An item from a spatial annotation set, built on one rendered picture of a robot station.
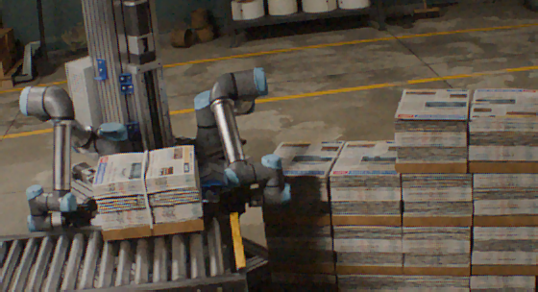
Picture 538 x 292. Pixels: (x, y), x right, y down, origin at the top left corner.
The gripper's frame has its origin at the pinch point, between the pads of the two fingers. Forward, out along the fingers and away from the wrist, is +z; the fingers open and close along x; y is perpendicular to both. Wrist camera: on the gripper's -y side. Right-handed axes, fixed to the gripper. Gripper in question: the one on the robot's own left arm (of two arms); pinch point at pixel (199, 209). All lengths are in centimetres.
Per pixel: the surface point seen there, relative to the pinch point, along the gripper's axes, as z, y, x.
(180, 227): 6.9, 4.7, 23.5
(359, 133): -112, -78, -270
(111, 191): 29.1, 21.4, 23.3
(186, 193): 2.5, 17.3, 23.5
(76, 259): 46, 1, 34
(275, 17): -88, -51, -605
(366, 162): -68, 5, -13
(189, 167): 0.3, 24.8, 18.4
